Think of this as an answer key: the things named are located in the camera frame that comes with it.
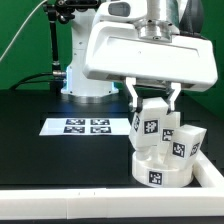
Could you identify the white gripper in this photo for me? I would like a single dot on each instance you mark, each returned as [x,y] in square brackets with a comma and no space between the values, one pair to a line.
[115,52]

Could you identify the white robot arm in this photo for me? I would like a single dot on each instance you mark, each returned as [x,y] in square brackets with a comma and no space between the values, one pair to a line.
[164,20]

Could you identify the white marker sheet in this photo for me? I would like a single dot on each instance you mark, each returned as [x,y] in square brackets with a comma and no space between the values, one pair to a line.
[85,126]

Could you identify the white L-shaped fence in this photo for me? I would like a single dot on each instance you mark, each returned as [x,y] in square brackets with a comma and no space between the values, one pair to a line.
[205,200]

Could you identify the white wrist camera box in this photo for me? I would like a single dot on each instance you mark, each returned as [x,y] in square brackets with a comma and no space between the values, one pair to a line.
[121,11]

